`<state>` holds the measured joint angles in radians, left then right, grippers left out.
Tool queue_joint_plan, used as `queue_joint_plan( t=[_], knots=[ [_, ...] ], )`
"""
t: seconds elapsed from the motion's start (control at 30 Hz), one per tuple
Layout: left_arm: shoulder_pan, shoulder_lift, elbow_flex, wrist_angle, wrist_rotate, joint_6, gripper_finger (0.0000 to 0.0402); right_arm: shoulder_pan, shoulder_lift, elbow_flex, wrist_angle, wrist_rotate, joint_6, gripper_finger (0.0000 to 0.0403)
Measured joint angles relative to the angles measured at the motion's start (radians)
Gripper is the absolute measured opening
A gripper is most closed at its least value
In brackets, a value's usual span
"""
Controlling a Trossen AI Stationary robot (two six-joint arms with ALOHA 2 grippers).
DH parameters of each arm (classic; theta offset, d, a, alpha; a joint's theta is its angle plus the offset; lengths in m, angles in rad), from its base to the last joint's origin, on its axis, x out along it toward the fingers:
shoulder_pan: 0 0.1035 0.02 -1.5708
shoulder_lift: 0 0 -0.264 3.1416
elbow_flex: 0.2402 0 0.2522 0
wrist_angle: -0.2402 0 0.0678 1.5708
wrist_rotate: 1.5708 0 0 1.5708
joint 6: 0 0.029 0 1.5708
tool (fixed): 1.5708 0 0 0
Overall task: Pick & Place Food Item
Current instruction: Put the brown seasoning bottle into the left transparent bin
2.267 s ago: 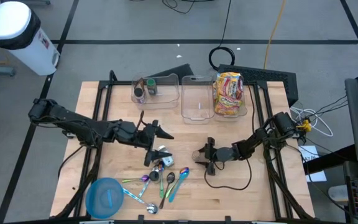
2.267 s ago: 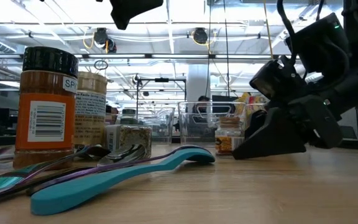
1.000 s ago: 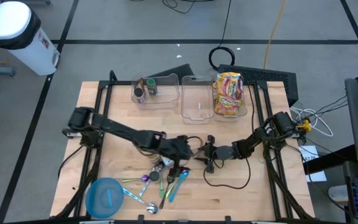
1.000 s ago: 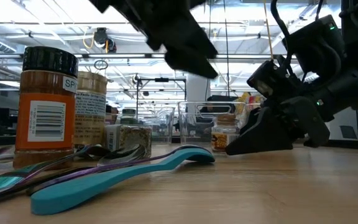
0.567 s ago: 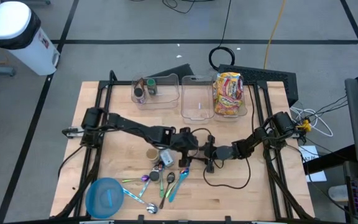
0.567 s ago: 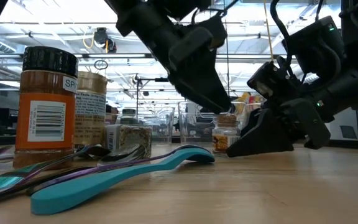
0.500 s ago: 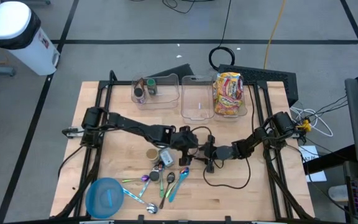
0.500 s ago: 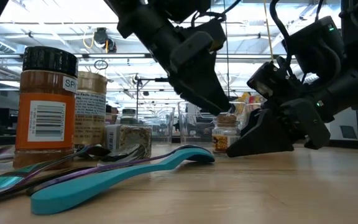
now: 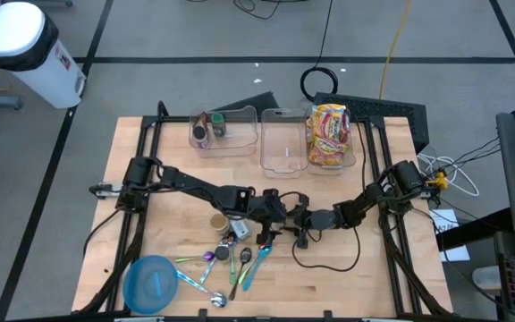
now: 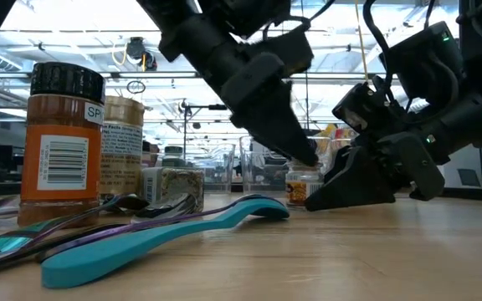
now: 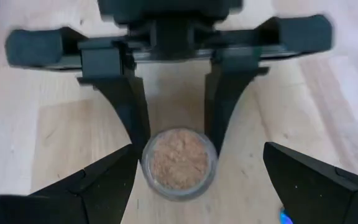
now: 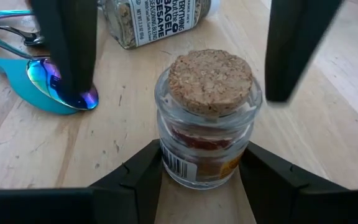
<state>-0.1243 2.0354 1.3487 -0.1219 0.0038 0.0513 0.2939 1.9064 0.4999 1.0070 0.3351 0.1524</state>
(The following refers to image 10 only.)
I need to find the grey office chair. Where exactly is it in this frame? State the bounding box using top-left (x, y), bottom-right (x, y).
top-left (457, 168), bottom-right (482, 188)

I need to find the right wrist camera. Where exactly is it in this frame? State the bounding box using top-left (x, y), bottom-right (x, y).
top-left (331, 81), bottom-right (408, 137)

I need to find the black metal spoon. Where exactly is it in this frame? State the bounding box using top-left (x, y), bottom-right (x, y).
top-left (0, 192), bottom-right (196, 279)

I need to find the teal plastic spoon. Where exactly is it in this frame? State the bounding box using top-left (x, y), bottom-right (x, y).
top-left (40, 197), bottom-right (290, 290)

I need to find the black lid orange spice jar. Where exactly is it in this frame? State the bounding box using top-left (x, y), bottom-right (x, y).
top-left (17, 61), bottom-right (107, 229)

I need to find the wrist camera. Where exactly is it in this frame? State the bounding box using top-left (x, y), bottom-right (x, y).
top-left (261, 28), bottom-right (315, 79)
top-left (331, 81), bottom-right (408, 137)

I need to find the black ceiling spotlight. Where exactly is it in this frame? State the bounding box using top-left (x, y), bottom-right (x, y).
top-left (126, 36), bottom-right (158, 72)

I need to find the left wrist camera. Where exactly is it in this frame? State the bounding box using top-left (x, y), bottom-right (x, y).
top-left (261, 28), bottom-right (315, 79)

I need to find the tan lid seasoning jar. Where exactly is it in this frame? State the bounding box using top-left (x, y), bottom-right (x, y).
top-left (98, 94), bottom-right (146, 197)

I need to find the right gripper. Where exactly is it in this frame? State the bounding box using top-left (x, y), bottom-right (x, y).
top-left (305, 93), bottom-right (482, 212)

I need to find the cork lid small glass jar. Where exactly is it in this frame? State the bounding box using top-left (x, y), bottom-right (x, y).
top-left (285, 161), bottom-right (326, 209)

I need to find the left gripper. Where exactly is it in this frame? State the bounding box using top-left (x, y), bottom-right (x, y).
top-left (158, 15), bottom-right (320, 168)

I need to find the green lid spice jar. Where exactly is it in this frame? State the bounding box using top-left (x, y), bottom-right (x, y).
top-left (163, 145), bottom-right (185, 168)

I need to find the white lid bagel seasoning jar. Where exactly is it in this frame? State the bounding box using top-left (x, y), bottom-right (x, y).
top-left (141, 166), bottom-right (206, 213)

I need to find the black lid purple label jar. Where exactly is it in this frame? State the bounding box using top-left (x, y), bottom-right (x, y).
top-left (141, 140), bottom-right (162, 168)

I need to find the yellow cable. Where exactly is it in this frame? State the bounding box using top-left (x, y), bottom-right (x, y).
top-left (354, 0), bottom-right (371, 84)

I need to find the iridescent rainbow metal spoon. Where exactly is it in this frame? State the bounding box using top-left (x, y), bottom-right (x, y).
top-left (35, 194), bottom-right (288, 263)
top-left (0, 192), bottom-right (150, 258)

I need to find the clear plastic bin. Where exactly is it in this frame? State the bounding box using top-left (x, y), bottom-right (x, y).
top-left (239, 135), bottom-right (332, 196)
top-left (140, 141), bottom-right (237, 194)

